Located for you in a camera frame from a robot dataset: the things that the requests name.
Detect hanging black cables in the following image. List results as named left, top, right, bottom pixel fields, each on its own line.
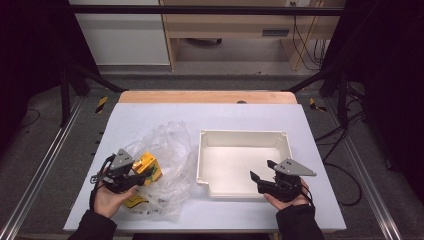
left=291, top=1, right=331, bottom=71

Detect black metal crossbar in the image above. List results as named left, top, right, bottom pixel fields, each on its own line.
left=68, top=4, right=346, bottom=17

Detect wooden table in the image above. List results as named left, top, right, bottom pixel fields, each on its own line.
left=118, top=90, right=298, bottom=105

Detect yellow box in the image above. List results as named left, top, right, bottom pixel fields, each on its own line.
left=132, top=152, right=163, bottom=186

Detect white cabinet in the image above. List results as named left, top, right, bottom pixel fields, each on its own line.
left=68, top=0, right=171, bottom=67

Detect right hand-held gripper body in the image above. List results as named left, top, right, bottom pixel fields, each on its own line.
left=258, top=158, right=317, bottom=203

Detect person's right hand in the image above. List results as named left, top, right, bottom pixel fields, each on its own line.
left=263, top=179, right=311, bottom=211

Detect thin black floor cable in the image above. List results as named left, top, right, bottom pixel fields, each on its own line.
left=14, top=108, right=42, bottom=129

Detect yellow black tape strip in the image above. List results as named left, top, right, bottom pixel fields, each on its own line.
left=95, top=95, right=109, bottom=114
left=308, top=97, right=328, bottom=113

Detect left hand-held gripper cable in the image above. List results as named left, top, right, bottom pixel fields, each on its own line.
left=88, top=154, right=116, bottom=212

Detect right hand-held gripper cable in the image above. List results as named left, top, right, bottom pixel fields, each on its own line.
left=299, top=183, right=316, bottom=207

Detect hand-held gripper cable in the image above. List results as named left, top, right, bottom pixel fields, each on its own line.
left=88, top=154, right=116, bottom=212
left=299, top=183, right=316, bottom=207

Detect white table mat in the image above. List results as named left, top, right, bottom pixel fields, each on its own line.
left=63, top=102, right=348, bottom=233

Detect black curtain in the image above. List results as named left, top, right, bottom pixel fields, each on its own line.
left=319, top=0, right=424, bottom=204
left=0, top=0, right=101, bottom=151

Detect light wooden desk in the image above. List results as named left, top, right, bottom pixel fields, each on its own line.
left=159, top=0, right=346, bottom=72

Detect person's left hand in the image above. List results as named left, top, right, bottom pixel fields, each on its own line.
left=93, top=184, right=138, bottom=219

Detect clear printed plastic bag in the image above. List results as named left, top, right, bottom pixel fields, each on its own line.
left=121, top=120, right=198, bottom=221

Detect black metal stand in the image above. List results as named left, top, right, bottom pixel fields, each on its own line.
left=59, top=63, right=126, bottom=128
left=283, top=63, right=349, bottom=128

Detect aluminium rail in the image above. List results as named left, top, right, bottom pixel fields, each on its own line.
left=324, top=99, right=403, bottom=240
left=0, top=96, right=84, bottom=240

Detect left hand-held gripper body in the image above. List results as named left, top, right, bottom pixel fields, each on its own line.
left=91, top=148, right=141, bottom=194

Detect black floor cables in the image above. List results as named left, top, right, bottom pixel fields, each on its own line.
left=314, top=109, right=366, bottom=208

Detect white plastic tray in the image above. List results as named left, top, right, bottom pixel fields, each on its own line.
left=195, top=129, right=293, bottom=200

